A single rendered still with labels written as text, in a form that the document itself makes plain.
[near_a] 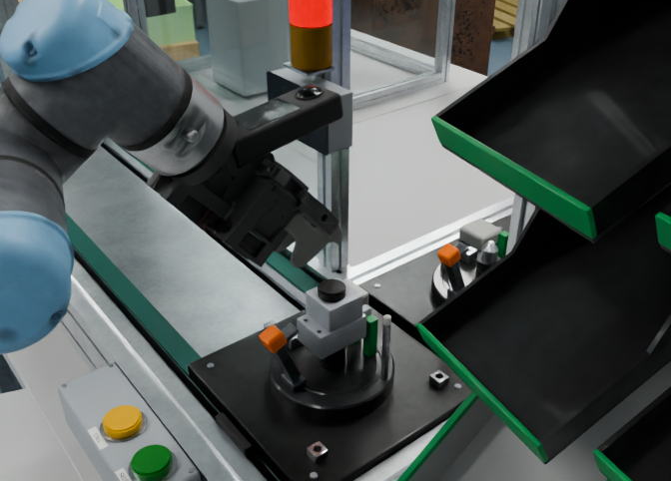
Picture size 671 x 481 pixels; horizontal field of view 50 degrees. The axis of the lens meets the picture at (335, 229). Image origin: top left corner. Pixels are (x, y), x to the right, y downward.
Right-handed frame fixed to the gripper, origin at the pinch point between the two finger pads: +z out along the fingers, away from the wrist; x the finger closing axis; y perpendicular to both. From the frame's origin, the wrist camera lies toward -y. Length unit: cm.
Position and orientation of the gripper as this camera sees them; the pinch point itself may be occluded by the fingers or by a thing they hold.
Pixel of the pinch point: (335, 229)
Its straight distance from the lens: 72.8
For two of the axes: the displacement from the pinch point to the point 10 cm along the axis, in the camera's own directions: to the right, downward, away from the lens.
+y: -6.0, 8.0, -0.7
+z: 5.1, 4.4, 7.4
